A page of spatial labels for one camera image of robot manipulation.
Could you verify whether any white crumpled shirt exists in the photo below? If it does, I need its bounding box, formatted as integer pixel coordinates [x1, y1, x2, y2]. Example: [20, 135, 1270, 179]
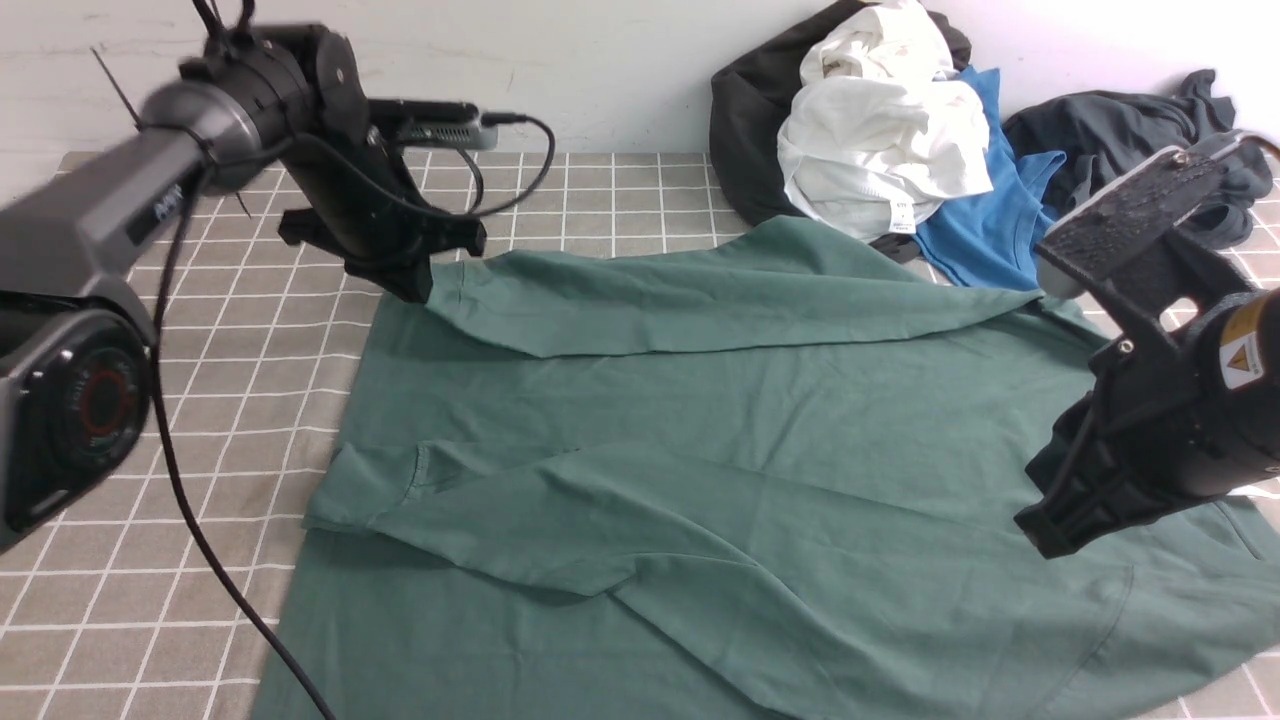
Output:
[777, 1, 993, 242]

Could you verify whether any black garment under white shirt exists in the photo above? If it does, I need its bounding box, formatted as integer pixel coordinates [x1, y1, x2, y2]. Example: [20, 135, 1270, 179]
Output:
[709, 1, 972, 261]

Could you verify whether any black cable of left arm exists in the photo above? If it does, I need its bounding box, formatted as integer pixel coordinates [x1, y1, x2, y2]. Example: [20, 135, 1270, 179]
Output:
[150, 110, 557, 720]

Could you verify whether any blue shirt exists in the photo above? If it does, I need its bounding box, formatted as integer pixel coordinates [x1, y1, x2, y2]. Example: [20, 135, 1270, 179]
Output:
[914, 67, 1068, 291]

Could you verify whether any green long-sleeved shirt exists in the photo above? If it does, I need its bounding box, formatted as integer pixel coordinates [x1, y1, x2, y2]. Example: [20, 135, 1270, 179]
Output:
[279, 219, 1279, 719]

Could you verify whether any dark grey crumpled garment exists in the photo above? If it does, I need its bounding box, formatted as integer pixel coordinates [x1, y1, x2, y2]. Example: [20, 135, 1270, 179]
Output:
[1004, 69, 1274, 251]

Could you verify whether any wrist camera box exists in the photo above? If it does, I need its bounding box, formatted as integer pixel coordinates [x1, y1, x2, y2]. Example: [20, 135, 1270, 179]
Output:
[367, 97, 499, 151]
[1036, 129, 1247, 309]

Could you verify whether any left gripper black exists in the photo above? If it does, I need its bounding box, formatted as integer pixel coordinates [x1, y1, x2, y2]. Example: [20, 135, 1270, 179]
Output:
[278, 135, 488, 304]

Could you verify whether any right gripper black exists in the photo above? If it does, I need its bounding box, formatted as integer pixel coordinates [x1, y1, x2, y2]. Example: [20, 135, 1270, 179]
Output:
[1014, 225, 1266, 560]

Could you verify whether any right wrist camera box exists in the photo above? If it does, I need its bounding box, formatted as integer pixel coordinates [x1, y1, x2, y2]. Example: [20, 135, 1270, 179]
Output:
[1036, 129, 1247, 309]

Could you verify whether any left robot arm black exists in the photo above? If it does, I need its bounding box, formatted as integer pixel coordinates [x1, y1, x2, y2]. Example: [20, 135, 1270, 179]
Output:
[1, 24, 495, 548]

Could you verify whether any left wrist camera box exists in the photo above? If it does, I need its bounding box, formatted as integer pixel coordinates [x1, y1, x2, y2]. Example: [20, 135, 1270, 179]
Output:
[367, 97, 499, 151]

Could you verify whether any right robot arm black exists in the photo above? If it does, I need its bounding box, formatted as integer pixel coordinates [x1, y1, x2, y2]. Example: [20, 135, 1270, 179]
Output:
[1015, 229, 1279, 559]

